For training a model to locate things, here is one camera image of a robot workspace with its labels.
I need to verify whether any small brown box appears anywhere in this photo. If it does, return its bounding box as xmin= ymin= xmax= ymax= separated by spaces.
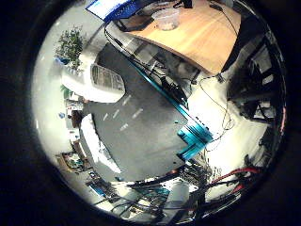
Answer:
xmin=71 ymin=109 xmax=85 ymax=129

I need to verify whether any blue screen monitor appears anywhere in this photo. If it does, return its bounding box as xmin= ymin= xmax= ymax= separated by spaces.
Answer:
xmin=85 ymin=0 xmax=149 ymax=24

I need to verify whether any white cloth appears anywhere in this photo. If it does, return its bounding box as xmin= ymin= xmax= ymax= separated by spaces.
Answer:
xmin=79 ymin=113 xmax=122 ymax=174

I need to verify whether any light wooden desk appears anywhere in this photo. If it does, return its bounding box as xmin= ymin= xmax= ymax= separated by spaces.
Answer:
xmin=126 ymin=0 xmax=243 ymax=75

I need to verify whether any red cable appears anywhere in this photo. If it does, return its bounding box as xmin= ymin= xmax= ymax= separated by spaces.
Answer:
xmin=210 ymin=167 xmax=261 ymax=193

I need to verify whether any teal aluminium frame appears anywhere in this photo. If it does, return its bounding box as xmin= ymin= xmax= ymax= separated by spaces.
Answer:
xmin=128 ymin=57 xmax=214 ymax=162

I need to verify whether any green potted plant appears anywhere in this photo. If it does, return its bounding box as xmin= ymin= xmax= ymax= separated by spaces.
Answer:
xmin=54 ymin=27 xmax=85 ymax=71

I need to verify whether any clear plastic container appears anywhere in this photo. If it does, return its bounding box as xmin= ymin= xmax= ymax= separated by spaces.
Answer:
xmin=150 ymin=8 xmax=182 ymax=31

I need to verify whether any black furniture frame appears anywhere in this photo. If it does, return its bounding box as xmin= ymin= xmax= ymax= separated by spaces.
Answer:
xmin=227 ymin=40 xmax=277 ymax=121

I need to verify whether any white spray bottle green label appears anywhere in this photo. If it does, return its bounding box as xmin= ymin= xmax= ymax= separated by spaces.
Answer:
xmin=61 ymin=53 xmax=127 ymax=104

